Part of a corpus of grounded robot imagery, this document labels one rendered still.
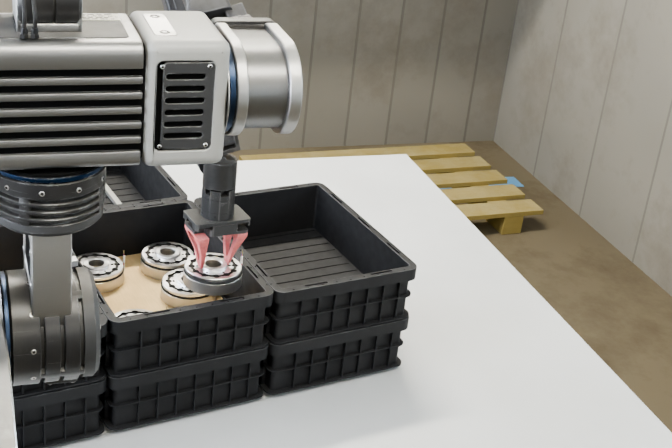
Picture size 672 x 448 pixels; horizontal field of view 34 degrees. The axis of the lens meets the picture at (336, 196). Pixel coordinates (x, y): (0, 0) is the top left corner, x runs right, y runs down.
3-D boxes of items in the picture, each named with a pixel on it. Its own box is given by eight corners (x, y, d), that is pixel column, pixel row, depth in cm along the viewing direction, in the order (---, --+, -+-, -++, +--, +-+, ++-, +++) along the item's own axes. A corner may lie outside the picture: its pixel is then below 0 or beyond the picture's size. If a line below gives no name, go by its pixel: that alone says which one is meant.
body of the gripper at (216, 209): (182, 219, 194) (184, 180, 191) (235, 213, 199) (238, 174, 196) (195, 235, 189) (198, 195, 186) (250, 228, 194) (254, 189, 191)
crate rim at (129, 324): (276, 305, 196) (277, 293, 195) (110, 336, 181) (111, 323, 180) (190, 208, 226) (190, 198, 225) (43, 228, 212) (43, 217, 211)
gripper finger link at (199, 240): (181, 260, 197) (184, 212, 194) (218, 255, 201) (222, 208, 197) (195, 277, 192) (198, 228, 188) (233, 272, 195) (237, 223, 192)
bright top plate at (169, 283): (223, 293, 207) (224, 290, 207) (171, 300, 203) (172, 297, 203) (205, 267, 215) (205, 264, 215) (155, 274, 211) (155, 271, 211)
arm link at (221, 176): (208, 159, 185) (241, 158, 187) (199, 144, 191) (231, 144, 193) (206, 197, 188) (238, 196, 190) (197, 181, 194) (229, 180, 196)
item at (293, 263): (411, 322, 214) (419, 270, 209) (272, 351, 200) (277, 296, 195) (315, 231, 245) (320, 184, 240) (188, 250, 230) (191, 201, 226)
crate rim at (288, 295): (419, 279, 210) (421, 267, 209) (276, 305, 196) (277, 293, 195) (319, 191, 241) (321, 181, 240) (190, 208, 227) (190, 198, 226)
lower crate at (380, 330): (404, 370, 219) (413, 318, 213) (267, 402, 204) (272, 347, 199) (310, 274, 249) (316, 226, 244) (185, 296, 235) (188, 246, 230)
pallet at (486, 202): (466, 162, 502) (470, 142, 498) (544, 236, 441) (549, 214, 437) (235, 172, 466) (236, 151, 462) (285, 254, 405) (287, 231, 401)
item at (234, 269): (250, 277, 196) (251, 274, 196) (197, 286, 191) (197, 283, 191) (228, 252, 204) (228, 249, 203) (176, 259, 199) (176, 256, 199)
